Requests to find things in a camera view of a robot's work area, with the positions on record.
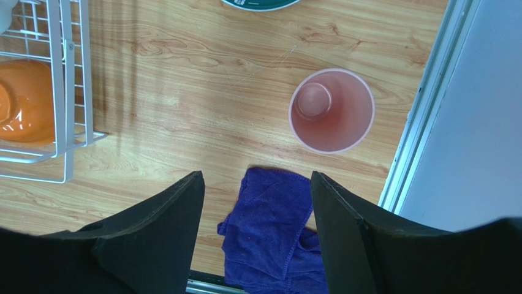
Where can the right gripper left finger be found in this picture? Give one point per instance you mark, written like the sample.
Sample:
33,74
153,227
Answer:
146,248

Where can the white wire dish rack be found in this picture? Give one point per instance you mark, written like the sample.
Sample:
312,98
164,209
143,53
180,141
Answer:
57,33

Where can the white flower-shaped bowl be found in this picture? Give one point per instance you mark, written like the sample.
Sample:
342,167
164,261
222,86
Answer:
6,11

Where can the orange bowl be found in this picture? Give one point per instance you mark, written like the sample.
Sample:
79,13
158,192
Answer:
27,105

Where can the pink cup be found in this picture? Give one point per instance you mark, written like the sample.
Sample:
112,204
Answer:
331,111

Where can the beige plate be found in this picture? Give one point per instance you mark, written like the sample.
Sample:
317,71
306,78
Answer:
260,5

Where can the purple cloth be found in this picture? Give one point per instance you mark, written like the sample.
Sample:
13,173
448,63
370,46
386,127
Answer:
267,247

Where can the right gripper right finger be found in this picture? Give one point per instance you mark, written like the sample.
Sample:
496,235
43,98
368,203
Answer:
367,249

